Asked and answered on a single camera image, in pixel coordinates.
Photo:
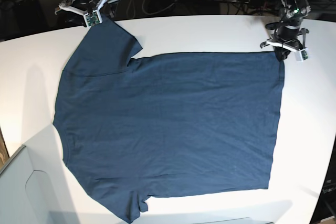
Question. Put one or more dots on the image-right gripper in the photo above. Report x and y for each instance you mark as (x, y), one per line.
(285, 38)

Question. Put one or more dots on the dark blue T-shirt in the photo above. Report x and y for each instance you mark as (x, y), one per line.
(170, 125)

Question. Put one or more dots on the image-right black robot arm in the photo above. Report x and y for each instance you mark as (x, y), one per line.
(293, 12)

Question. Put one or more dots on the grey partition panel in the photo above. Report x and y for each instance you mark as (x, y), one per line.
(27, 194)

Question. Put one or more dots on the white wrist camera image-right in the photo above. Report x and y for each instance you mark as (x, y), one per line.
(302, 55)

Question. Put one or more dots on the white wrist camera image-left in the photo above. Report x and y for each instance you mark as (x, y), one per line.
(93, 18)

